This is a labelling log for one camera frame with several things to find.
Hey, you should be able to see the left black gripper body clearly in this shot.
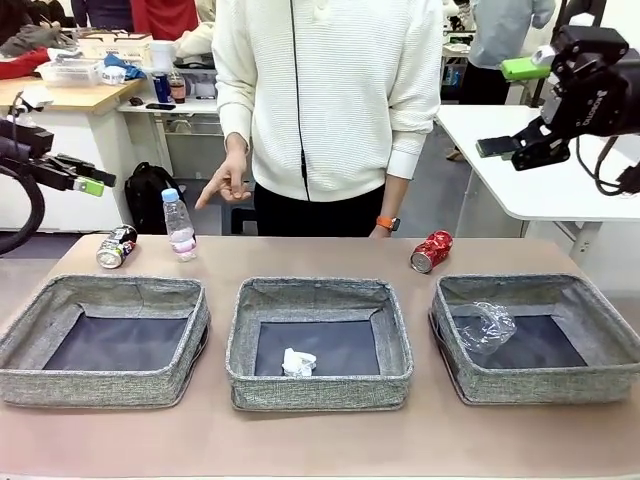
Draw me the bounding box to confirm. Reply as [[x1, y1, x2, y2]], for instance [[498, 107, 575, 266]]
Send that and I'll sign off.
[[0, 118, 55, 161]]

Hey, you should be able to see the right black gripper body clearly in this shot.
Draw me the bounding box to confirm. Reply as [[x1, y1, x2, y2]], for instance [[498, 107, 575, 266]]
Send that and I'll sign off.
[[542, 67, 640, 137]]

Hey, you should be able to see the black crushed soda can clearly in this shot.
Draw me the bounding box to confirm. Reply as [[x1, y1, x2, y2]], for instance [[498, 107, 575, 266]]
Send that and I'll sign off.
[[94, 224, 139, 270]]

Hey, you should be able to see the clear plastic water bottle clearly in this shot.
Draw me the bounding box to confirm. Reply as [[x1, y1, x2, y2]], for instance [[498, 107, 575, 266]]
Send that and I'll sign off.
[[160, 188, 198, 263]]

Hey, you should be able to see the red crushed soda can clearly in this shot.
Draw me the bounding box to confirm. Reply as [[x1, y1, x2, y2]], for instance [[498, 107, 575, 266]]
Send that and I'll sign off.
[[409, 229, 455, 275]]

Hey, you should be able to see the clear plastic cup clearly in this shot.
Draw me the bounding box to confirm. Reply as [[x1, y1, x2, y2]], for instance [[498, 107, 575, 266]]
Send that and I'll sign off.
[[452, 301, 518, 356]]

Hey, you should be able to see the white paper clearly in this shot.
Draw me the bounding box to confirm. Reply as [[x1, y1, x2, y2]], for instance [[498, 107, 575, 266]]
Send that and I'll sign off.
[[281, 347, 319, 377]]

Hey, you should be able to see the person's right forearm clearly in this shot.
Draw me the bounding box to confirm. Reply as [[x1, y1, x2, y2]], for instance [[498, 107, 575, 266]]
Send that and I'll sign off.
[[215, 84, 259, 154]]

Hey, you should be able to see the person's left forearm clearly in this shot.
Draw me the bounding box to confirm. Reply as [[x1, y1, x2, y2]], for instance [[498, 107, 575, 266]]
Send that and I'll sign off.
[[382, 134, 426, 221]]

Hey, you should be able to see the person's right hand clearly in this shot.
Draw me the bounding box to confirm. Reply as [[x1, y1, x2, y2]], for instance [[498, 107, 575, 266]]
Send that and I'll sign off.
[[193, 149, 254, 211]]

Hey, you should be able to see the white table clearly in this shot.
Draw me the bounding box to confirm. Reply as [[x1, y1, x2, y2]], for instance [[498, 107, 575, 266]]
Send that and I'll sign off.
[[434, 103, 640, 266]]

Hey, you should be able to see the black backpack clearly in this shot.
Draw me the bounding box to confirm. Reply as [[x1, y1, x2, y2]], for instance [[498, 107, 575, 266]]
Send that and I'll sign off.
[[123, 161, 187, 235]]

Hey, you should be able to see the red cloth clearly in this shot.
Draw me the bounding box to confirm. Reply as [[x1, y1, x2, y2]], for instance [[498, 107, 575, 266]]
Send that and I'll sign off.
[[0, 47, 54, 80]]

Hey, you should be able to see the white plastic crate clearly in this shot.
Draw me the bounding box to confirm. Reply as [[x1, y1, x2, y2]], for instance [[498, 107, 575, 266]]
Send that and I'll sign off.
[[36, 58, 105, 87]]

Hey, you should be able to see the person in light blue shirt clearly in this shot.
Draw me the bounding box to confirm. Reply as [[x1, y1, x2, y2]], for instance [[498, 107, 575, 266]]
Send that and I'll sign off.
[[469, 0, 557, 106]]

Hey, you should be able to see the grey cloth pile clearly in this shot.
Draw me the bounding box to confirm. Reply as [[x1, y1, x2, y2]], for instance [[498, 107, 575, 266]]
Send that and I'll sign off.
[[0, 23, 79, 57]]

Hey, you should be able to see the blue drink can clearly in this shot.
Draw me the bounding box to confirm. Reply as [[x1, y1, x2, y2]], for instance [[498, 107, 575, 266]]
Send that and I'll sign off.
[[152, 71, 172, 104]]

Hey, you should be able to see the blue cloth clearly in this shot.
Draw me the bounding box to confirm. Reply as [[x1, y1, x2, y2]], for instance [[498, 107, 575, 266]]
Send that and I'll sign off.
[[103, 53, 149, 81]]

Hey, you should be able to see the white shelf desk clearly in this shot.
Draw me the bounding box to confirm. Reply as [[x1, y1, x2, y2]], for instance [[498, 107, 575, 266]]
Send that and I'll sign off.
[[115, 97, 221, 181]]

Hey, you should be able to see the printed wooden box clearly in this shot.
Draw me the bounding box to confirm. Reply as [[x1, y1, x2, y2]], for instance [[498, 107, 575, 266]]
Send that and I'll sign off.
[[77, 32, 154, 66]]

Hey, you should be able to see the white cylindrical container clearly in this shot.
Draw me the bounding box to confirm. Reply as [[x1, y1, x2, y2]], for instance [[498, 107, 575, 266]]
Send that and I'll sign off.
[[149, 40, 176, 71]]

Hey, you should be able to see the grey plastic stool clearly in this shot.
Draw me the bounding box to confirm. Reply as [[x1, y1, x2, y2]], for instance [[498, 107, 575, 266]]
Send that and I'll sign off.
[[222, 197, 257, 236]]

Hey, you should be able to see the white garment pile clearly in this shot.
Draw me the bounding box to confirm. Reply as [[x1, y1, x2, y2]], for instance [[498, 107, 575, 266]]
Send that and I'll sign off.
[[173, 22, 217, 69]]

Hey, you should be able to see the person in red top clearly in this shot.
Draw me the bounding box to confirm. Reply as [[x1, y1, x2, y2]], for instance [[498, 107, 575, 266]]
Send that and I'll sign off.
[[128, 0, 200, 42]]

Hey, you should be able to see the grey fabric basket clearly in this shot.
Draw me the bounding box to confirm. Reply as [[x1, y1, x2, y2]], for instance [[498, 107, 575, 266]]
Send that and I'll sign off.
[[428, 272, 640, 406], [224, 277, 415, 412], [0, 273, 210, 410]]

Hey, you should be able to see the person in white sweater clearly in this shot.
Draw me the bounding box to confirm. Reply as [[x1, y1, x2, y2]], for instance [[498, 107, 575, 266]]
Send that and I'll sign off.
[[212, 0, 444, 238]]

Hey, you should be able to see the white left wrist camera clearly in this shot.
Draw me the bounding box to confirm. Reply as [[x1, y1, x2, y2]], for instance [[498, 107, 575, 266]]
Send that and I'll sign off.
[[8, 91, 54, 115]]

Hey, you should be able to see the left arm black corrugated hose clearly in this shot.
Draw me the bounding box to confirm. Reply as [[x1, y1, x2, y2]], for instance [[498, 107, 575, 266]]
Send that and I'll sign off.
[[0, 164, 46, 256]]

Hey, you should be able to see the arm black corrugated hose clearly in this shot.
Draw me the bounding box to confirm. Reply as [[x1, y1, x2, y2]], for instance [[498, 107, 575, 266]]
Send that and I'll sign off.
[[0, 164, 46, 256], [617, 162, 640, 197]]

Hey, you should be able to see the right gripper thin black cable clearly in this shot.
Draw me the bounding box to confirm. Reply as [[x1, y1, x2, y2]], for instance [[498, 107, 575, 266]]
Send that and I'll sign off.
[[574, 134, 626, 197]]

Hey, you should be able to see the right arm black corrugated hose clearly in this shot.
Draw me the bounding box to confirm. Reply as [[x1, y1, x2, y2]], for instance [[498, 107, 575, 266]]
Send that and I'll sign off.
[[617, 162, 640, 197]]

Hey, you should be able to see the black cord on sweater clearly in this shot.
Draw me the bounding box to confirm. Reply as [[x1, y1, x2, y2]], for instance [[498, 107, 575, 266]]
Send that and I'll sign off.
[[294, 0, 311, 201]]

